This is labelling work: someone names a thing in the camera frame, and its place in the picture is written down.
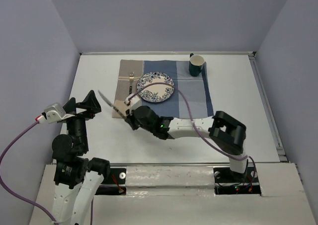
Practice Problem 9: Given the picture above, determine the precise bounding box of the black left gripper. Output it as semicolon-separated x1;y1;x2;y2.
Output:
64;88;101;151

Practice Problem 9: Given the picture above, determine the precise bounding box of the black-handled steak knife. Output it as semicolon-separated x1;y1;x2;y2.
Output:
98;90;126;120

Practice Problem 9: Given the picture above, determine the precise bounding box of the blue floral plate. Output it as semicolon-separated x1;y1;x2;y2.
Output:
137;72;174;103

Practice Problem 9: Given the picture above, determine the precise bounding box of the black-handled fork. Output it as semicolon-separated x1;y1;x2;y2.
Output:
129;72;134;95

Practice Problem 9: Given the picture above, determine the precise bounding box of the blue patchwork cloth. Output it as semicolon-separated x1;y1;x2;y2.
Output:
114;60;214;119

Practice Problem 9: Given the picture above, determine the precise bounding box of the green mug white inside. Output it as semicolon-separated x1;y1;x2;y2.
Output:
188;53;205;76

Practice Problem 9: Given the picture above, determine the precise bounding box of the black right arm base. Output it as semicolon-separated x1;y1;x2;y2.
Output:
214;164;261;195

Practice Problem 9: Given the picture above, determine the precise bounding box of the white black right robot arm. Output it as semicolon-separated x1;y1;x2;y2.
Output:
125;106;248;181

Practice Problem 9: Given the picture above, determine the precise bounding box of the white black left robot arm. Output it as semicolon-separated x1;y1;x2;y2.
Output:
52;90;110;225

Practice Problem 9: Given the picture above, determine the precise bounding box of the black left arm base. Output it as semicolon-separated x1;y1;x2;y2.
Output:
95;167;127;196

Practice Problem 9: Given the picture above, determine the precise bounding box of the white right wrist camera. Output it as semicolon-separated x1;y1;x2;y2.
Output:
124;93;141;111

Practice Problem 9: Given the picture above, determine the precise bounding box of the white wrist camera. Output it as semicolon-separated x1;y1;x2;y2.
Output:
124;93;141;111
35;103;74;124

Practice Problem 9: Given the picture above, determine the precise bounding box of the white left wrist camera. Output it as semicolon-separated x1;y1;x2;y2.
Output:
35;103;74;124

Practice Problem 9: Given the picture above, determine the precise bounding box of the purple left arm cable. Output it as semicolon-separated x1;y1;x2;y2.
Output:
0;119;120;225

